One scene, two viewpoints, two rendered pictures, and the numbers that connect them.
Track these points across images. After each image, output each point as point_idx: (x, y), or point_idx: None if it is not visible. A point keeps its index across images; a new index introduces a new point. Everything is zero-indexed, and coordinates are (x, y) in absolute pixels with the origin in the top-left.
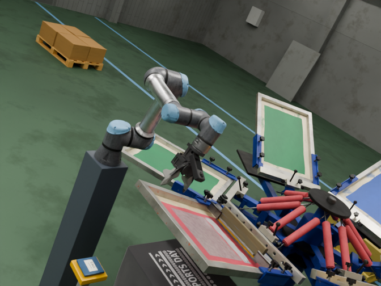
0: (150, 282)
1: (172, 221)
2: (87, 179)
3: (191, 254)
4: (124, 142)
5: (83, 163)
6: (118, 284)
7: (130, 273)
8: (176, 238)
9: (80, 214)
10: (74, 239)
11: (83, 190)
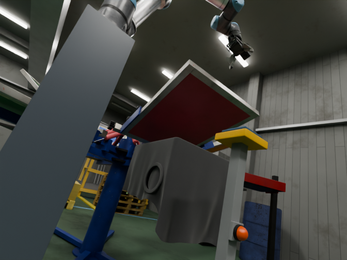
0: (215, 154)
1: (231, 91)
2: (100, 52)
3: (250, 108)
4: (130, 23)
5: (84, 23)
6: (174, 188)
7: (190, 163)
8: (239, 100)
9: (91, 115)
10: (76, 169)
11: (93, 70)
